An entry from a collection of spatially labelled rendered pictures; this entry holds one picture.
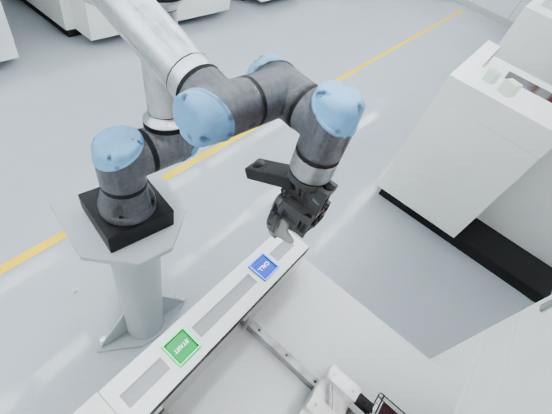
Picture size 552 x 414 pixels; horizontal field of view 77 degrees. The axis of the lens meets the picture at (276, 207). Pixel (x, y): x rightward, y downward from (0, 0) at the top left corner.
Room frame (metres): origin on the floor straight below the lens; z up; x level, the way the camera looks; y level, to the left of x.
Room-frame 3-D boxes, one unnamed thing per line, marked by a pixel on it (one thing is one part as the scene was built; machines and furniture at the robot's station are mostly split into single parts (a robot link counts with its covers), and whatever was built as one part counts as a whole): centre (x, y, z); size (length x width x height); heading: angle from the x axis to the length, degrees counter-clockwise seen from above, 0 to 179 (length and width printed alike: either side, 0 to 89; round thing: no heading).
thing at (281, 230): (0.43, -0.03, 1.14); 0.06 x 0.03 x 0.09; 66
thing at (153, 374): (0.33, 0.03, 0.89); 0.55 x 0.09 x 0.14; 156
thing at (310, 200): (0.45, -0.04, 1.25); 0.09 x 0.08 x 0.12; 66
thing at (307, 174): (0.45, -0.04, 1.33); 0.08 x 0.08 x 0.05
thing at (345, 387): (0.28, -0.28, 0.89); 0.08 x 0.03 x 0.03; 66
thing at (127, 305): (0.60, 0.48, 0.41); 0.51 x 0.44 x 0.82; 56
